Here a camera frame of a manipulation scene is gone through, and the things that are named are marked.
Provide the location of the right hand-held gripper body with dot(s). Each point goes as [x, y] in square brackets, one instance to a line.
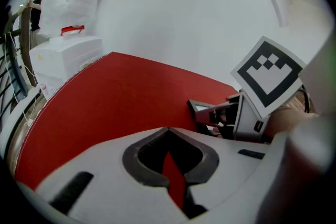
[267, 73]

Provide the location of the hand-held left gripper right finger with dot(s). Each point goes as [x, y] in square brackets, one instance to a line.
[231, 175]

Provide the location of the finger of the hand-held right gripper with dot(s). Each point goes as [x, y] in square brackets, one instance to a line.
[218, 112]

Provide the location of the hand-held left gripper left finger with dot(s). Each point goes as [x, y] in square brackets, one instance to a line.
[105, 186]

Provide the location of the person's right forearm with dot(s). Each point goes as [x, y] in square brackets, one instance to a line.
[286, 120]

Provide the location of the red tablecloth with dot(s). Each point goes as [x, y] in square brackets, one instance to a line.
[118, 102]

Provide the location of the white power strip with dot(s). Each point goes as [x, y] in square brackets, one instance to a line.
[29, 122]

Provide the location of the white water dispenser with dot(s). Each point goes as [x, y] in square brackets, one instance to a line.
[65, 60]

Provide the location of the black metal railing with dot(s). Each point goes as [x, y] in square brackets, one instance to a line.
[13, 73]

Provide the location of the dark wooden handrail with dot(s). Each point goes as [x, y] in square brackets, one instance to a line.
[26, 47]

